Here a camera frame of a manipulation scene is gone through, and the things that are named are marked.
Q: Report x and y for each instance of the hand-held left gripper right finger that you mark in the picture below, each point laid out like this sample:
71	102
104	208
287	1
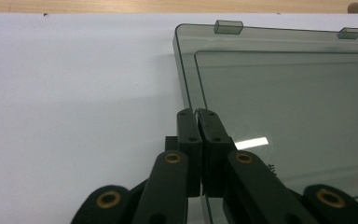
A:
214	137

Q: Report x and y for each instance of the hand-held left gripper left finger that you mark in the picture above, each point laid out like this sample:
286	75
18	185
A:
190	133

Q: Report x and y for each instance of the grey transparent compartment box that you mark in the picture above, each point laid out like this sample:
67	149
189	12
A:
292	93

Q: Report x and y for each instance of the white table sheet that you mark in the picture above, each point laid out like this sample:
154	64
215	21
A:
74	93

